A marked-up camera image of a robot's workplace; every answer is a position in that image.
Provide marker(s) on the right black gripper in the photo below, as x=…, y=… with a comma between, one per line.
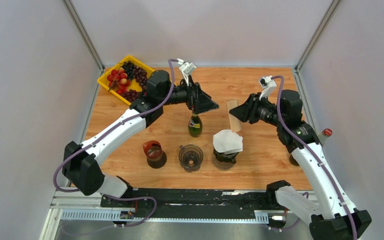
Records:
x=242, y=112

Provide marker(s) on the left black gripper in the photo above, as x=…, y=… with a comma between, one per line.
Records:
x=197, y=100

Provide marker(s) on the brown paper coffee filter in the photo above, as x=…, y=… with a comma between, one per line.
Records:
x=235, y=124

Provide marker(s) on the white paper coffee filter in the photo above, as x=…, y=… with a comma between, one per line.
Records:
x=227, y=142

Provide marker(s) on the dark olive coffee dripper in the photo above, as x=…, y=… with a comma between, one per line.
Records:
x=225, y=158

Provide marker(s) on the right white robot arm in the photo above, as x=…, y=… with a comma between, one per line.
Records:
x=334, y=216

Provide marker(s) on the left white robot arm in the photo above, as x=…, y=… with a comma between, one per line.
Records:
x=82, y=161

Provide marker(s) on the green glass Perrier bottle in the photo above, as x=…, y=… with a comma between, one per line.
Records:
x=195, y=126

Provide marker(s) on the clear glass server jug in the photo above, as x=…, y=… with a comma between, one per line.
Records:
x=221, y=165

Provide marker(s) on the dark purple grape bunch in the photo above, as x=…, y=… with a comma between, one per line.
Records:
x=135, y=74

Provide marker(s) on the yellow plastic fruit tray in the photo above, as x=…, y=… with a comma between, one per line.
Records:
x=103, y=82

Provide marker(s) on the red capped soda bottle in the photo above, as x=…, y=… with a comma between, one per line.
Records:
x=322, y=136

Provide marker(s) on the small red fruits cluster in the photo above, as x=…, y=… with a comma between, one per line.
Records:
x=118, y=81

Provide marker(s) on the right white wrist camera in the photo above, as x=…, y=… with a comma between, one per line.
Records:
x=268, y=86

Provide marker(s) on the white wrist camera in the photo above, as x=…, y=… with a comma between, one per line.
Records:
x=268, y=86
x=186, y=68

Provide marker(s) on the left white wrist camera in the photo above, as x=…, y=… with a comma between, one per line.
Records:
x=186, y=68

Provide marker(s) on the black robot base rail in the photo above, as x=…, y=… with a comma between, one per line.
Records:
x=199, y=204

